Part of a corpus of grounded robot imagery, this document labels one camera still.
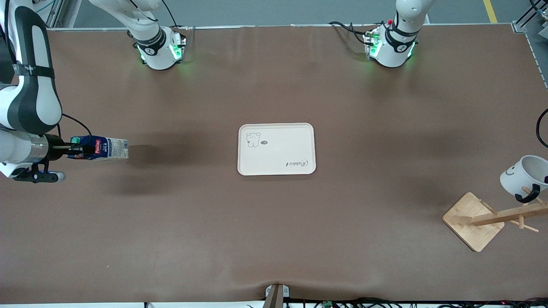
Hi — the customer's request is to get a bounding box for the brown table cover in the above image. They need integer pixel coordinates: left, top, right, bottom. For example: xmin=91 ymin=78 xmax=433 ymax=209
xmin=0 ymin=24 xmax=548 ymax=305

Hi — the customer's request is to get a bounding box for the arm base black cable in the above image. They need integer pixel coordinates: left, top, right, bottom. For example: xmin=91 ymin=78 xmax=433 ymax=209
xmin=161 ymin=0 xmax=189 ymax=31
xmin=329 ymin=21 xmax=373 ymax=45

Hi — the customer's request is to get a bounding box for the left arm base black cable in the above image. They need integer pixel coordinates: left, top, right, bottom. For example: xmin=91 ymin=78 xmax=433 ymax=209
xmin=329 ymin=21 xmax=373 ymax=45

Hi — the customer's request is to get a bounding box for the yellow floor tape strip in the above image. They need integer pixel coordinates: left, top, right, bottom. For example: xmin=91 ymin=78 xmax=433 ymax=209
xmin=483 ymin=0 xmax=499 ymax=24

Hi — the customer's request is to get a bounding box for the camera stand post with bracket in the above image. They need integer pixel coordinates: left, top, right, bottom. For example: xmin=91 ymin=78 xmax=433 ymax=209
xmin=262 ymin=283 xmax=291 ymax=308

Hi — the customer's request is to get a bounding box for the aluminium frame post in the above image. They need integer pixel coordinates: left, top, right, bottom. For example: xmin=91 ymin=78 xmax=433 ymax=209
xmin=512 ymin=0 xmax=548 ymax=35
xmin=33 ymin=0 xmax=82 ymax=30

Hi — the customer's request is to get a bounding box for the white cup with black handle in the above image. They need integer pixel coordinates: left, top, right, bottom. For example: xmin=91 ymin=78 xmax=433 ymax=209
xmin=500 ymin=155 xmax=548 ymax=204

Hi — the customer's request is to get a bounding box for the cream tray with rabbit print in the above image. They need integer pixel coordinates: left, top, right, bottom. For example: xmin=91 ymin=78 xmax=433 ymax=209
xmin=238 ymin=123 xmax=316 ymax=176

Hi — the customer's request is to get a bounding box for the right arm base black cable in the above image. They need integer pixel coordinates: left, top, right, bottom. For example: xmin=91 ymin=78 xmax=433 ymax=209
xmin=161 ymin=0 xmax=189 ymax=31

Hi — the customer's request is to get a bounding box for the blue milk carton green cap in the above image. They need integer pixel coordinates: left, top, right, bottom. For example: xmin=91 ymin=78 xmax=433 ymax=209
xmin=66 ymin=135 xmax=129 ymax=161

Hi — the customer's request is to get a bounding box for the wooden cup rack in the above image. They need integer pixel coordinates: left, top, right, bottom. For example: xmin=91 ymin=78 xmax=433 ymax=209
xmin=442 ymin=187 xmax=548 ymax=253

